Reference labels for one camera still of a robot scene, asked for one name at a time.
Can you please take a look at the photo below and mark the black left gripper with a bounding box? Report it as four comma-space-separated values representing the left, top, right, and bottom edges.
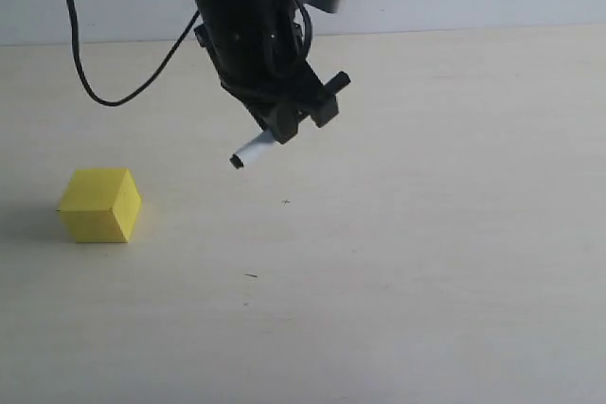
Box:
194, 22, 339, 145

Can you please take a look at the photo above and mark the black and white marker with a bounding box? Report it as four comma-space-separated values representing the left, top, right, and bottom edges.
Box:
229, 71, 351, 169

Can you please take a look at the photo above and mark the yellow cube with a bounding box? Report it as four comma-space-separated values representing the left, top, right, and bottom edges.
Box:
57, 167, 142, 243

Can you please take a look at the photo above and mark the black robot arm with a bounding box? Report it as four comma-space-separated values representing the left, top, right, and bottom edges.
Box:
194, 0, 339, 144

